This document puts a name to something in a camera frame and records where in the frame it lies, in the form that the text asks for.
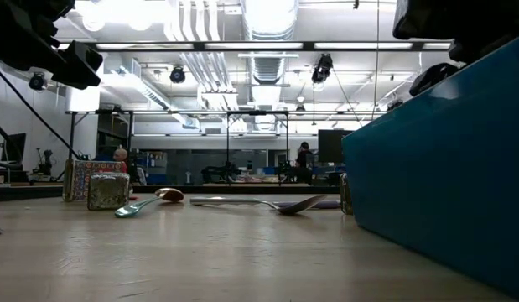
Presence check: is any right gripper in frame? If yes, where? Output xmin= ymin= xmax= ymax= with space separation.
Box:
xmin=392 ymin=0 xmax=519 ymax=97

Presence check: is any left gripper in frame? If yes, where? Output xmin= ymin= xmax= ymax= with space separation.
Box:
xmin=0 ymin=0 xmax=105 ymax=91

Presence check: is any spice jar white lid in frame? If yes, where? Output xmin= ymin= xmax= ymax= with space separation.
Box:
xmin=86 ymin=172 xmax=131 ymax=211

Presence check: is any spoon with purple handle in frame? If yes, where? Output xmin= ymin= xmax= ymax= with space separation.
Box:
xmin=279 ymin=200 xmax=342 ymax=210

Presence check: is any spoon with striped teal handle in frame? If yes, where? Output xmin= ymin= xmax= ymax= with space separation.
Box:
xmin=189 ymin=194 xmax=327 ymax=216

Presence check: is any black ceiling spotlight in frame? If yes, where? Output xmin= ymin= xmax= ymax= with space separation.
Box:
xmin=169 ymin=65 xmax=187 ymax=84
xmin=28 ymin=71 xmax=49 ymax=91
xmin=311 ymin=53 xmax=335 ymax=84

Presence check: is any person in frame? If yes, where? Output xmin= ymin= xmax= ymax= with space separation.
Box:
xmin=112 ymin=147 xmax=148 ymax=186
xmin=295 ymin=141 xmax=317 ymax=184

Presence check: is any teal plastic bin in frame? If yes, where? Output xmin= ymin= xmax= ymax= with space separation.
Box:
xmin=341 ymin=33 xmax=519 ymax=301

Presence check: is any black computer monitor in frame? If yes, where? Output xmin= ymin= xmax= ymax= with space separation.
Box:
xmin=1 ymin=133 xmax=28 ymax=164

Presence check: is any large black display screen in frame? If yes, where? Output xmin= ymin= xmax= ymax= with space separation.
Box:
xmin=317 ymin=128 xmax=353 ymax=164

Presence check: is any gold spoon green handle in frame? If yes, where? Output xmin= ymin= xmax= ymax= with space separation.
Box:
xmin=114 ymin=187 xmax=185 ymax=219

